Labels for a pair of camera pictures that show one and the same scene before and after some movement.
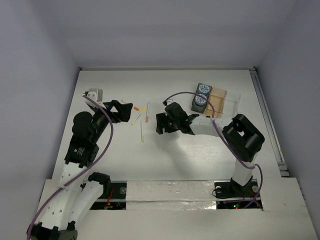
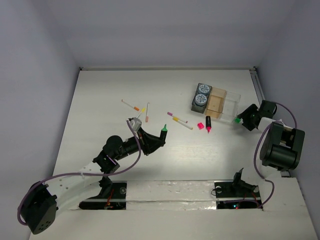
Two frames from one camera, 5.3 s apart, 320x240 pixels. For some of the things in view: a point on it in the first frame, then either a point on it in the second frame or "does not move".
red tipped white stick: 147,116 does not move
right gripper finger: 162,122 to 251,117
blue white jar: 200,101 does not move
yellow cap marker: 143,110 does not move
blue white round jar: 204,89 does not move
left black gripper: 111,110 to 144,142
